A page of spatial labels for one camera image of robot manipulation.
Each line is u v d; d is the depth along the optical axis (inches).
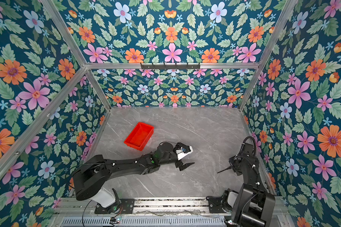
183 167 27.8
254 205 17.2
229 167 33.0
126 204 29.1
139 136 41.2
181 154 26.5
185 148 26.4
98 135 42.3
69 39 31.1
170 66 36.4
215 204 28.9
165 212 28.5
